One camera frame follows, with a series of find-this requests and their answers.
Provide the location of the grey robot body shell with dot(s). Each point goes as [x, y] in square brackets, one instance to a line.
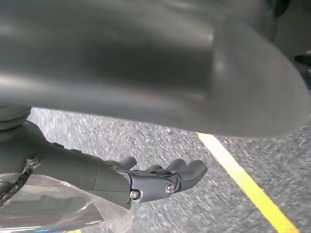
[121, 58]

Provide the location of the clear plastic cover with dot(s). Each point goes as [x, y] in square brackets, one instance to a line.
[60, 209]

